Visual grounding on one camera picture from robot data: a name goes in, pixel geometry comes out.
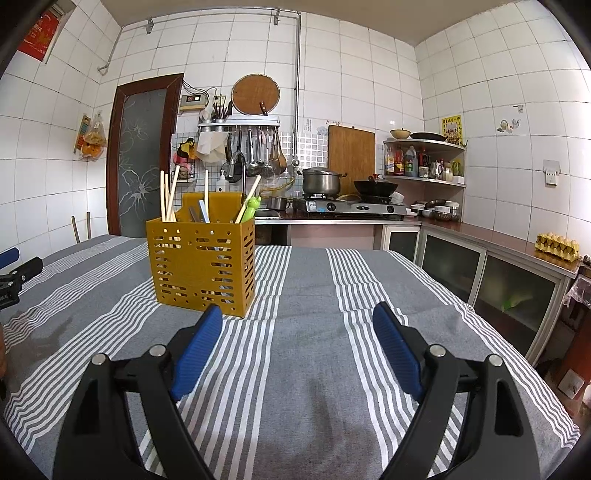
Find steel cooking pot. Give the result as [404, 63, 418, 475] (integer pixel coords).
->
[298, 167, 348, 195]

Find orange hanging plastic bag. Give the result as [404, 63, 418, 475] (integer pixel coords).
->
[78, 113, 108, 160]

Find white socket box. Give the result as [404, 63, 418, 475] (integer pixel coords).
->
[556, 369, 585, 400]

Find kitchen counter cabinet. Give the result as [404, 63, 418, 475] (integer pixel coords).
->
[381, 217, 580, 365]

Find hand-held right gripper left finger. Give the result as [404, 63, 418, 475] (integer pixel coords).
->
[52, 304, 223, 480]

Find brown frosted glass door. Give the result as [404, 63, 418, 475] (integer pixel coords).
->
[106, 73, 185, 238]

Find steel faucet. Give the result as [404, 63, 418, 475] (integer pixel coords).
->
[229, 152, 247, 195]

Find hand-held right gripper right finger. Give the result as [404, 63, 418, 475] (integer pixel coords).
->
[372, 301, 542, 480]

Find green-handled utensil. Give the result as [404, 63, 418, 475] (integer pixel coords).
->
[240, 195, 262, 224]

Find pile of dishes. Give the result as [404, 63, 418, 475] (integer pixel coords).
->
[410, 199, 462, 222]

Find red wall calendar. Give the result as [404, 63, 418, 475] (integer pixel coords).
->
[17, 6, 63, 63]

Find row of hanging ladles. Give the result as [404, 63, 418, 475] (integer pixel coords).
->
[224, 127, 289, 178]

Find metal wall pipe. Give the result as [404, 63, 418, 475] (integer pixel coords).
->
[293, 11, 303, 158]

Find white hanging cloth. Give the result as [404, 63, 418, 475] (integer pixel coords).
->
[196, 134, 227, 163]

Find row of condiment bottles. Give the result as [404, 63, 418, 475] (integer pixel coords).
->
[385, 145, 465, 181]

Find grey striped tablecloth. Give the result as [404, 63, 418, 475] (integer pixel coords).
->
[0, 234, 583, 480]

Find rectangular wooden cutting board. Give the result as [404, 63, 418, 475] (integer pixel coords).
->
[328, 124, 376, 183]

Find yellow egg carton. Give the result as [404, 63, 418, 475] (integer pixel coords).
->
[534, 233, 580, 257]

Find round wooden cutting board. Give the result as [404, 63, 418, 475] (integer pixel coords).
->
[231, 74, 280, 116]

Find steel corner shelf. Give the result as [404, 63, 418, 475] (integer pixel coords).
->
[382, 138, 468, 189]

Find steel knife holder cups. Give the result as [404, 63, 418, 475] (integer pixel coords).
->
[210, 95, 234, 123]

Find steel gas stove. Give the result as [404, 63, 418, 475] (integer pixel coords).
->
[292, 194, 409, 217]

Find yellow wall poster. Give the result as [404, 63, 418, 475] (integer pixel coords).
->
[441, 115, 464, 147]

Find white wall controller box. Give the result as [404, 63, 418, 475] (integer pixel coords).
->
[178, 93, 208, 112]

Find yellow hose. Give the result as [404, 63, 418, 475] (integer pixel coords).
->
[259, 178, 296, 197]

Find black wok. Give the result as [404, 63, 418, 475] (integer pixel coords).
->
[353, 175, 399, 197]

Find yellow perforated utensil holder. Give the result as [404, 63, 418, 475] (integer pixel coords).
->
[146, 191, 256, 319]

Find clear plastic bag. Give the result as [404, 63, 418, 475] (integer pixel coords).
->
[566, 272, 591, 324]

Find steel wall utensil rack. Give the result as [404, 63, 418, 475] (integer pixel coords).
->
[198, 119, 281, 132]

